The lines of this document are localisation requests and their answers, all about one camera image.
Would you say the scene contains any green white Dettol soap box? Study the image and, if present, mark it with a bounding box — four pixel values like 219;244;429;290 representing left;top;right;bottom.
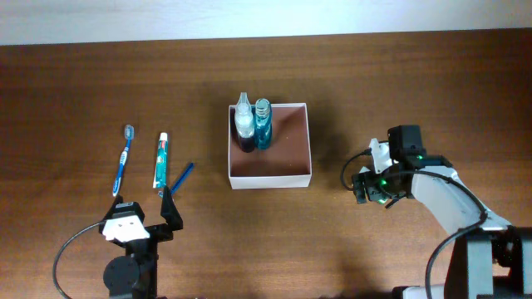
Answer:
359;166;373;174

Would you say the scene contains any blue Listerine mouthwash bottle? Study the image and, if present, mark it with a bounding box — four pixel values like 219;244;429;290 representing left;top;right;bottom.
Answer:
254;98;273;150

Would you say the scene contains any blue white toothbrush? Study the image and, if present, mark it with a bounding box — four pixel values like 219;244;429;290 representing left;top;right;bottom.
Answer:
112;125;135;197

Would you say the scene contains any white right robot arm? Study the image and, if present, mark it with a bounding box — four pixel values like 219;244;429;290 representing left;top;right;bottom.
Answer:
347;125;531;299

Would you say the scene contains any white cardboard box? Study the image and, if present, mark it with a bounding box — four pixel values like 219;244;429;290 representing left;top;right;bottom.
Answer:
227;103;313;189

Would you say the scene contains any blue disposable razor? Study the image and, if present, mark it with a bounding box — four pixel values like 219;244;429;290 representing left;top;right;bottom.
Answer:
170;162;195;195

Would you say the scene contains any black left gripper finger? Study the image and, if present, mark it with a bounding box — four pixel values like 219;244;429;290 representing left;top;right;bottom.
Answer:
160;186;183;231
101;195;145;227

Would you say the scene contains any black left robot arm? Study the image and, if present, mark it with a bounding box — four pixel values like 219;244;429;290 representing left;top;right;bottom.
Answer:
99;187;184;298

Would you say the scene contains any teal toothpaste tube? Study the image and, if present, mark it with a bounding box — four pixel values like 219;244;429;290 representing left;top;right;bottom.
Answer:
153;132;168;189

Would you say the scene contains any clear pump spray bottle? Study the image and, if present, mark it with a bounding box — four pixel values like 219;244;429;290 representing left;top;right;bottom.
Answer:
234;92;254;153

